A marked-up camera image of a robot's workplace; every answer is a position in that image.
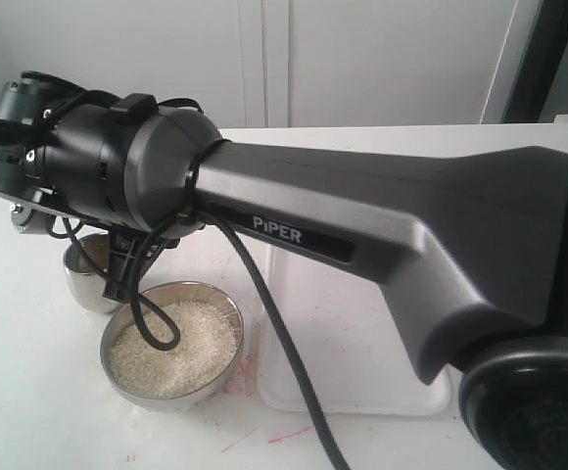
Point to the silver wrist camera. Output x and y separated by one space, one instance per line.
28 221

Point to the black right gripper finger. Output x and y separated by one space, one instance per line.
122 249

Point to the steel bowl of rice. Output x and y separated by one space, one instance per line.
200 342

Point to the small steel cup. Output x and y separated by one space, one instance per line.
86 286

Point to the white plastic tray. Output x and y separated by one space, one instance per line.
348 341

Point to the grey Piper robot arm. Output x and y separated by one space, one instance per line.
471 253

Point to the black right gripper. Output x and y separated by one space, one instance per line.
25 104

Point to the dark vertical post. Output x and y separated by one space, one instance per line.
548 41

